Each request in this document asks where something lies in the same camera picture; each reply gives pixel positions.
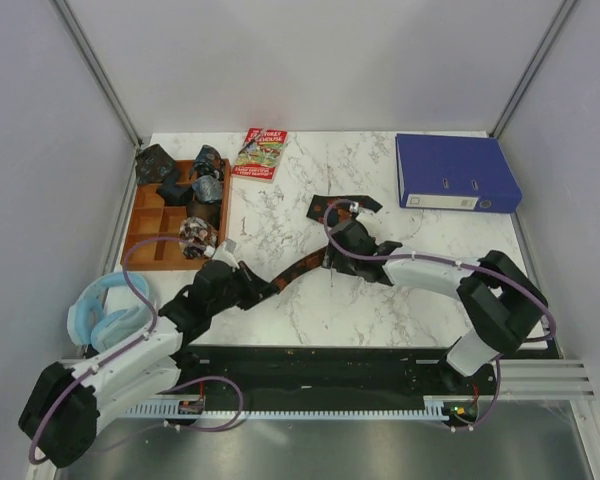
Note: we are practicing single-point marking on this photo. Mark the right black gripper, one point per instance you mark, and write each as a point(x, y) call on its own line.
point(341, 266)

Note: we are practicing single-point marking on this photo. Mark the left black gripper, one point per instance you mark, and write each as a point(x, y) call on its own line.
point(257, 290)

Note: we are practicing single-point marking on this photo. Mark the black tie orange flowers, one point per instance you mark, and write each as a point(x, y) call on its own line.
point(316, 212)

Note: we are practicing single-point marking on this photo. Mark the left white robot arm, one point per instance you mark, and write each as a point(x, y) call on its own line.
point(70, 405)

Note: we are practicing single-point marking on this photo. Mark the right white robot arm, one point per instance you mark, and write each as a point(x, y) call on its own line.
point(502, 304)

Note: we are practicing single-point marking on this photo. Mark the wooden compartment tray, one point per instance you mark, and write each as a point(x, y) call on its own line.
point(152, 217)

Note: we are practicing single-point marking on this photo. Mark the rolled grey blue tie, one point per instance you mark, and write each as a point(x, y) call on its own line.
point(207, 189)

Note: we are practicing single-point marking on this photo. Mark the red paperback book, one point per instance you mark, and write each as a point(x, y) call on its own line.
point(260, 155)

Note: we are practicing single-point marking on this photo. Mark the dark navy tie in tray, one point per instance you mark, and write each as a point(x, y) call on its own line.
point(172, 193)

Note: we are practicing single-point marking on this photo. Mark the rolled teal patterned tie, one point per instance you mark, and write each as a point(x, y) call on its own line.
point(208, 162)

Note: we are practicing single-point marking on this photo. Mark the dark blue patterned tie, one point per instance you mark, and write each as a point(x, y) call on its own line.
point(153, 165)

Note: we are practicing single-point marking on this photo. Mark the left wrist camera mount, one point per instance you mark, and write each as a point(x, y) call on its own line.
point(224, 252)

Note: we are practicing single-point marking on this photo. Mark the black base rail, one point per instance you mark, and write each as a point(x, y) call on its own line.
point(310, 378)

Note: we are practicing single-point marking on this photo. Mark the blue ring binder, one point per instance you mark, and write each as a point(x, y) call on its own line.
point(454, 173)

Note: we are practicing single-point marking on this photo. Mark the white slotted cable duct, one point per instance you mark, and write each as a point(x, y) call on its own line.
point(171, 407)

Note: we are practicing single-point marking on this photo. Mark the aluminium extrusion rail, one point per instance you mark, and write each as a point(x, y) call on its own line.
point(518, 378)

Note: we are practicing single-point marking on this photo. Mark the left aluminium frame post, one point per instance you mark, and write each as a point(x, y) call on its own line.
point(89, 56)

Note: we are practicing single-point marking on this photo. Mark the aluminium frame post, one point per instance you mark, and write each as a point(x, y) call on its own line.
point(550, 37)
point(89, 56)

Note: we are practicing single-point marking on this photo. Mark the right aluminium frame post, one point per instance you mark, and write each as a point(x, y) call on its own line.
point(550, 37)

